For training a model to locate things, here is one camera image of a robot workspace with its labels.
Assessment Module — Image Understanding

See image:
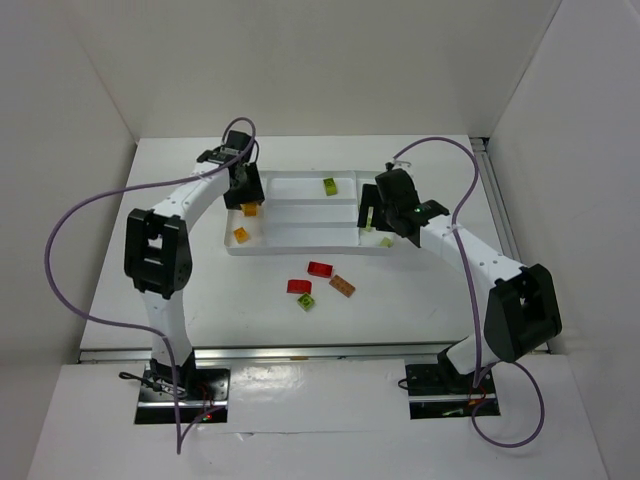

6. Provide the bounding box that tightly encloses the orange lego plate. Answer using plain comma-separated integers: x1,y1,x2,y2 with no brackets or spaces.
241,202,260,218

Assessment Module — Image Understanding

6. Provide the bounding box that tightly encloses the small orange square lego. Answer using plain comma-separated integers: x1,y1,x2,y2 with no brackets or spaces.
233,227,250,244

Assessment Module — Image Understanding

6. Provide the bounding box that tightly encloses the light green lego block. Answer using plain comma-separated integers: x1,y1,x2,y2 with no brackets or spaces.
364,206,374,232

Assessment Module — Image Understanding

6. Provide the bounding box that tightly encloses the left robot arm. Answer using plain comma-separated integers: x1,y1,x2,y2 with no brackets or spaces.
124,130,265,391

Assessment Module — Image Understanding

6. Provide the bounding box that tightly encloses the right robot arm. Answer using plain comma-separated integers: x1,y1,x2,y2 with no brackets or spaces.
358,169,562,384

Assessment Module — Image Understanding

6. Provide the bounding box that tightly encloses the light green lego tray corner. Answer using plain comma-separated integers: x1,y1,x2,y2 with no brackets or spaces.
379,237,394,248

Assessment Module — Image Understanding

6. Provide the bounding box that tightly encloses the white divided sorting tray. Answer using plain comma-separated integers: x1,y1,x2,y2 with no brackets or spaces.
224,170,397,256

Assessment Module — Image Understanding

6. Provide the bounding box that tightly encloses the red rectangular lego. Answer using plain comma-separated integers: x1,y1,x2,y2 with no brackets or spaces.
307,261,334,278

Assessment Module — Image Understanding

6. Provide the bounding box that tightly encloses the brown flat lego plate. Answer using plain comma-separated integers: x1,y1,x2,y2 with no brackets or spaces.
329,275,355,298

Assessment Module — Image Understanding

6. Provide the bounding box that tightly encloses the red curved lego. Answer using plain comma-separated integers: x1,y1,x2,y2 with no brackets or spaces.
286,279,312,295

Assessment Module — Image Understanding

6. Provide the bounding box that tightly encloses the small green lego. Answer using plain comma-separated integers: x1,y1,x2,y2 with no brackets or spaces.
296,293,316,312

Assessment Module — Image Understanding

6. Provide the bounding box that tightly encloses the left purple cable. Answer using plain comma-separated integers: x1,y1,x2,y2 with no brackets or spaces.
43,116,261,455

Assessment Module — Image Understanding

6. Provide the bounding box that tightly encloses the right side aluminium rail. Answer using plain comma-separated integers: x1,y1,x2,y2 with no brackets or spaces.
470,137,524,263

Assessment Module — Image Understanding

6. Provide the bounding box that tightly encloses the aluminium rail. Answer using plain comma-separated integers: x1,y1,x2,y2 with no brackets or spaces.
470,137,524,263
78,342,449,364

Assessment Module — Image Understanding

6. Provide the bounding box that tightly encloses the front aluminium rail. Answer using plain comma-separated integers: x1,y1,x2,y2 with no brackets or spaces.
78,342,449,364

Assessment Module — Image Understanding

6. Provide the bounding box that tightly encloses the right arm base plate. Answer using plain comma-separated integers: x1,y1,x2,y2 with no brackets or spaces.
397,364,500,420

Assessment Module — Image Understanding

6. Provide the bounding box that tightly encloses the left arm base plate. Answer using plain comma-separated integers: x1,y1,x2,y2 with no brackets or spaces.
118,367,231,425

